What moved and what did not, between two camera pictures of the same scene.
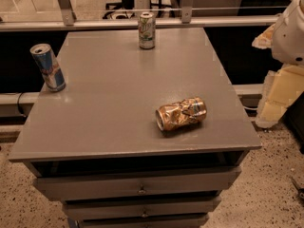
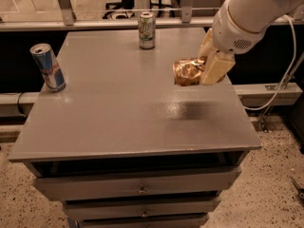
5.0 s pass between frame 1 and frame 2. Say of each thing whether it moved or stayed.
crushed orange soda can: moved
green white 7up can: stayed
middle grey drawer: stayed
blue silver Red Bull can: stayed
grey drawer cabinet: stayed
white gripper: moved
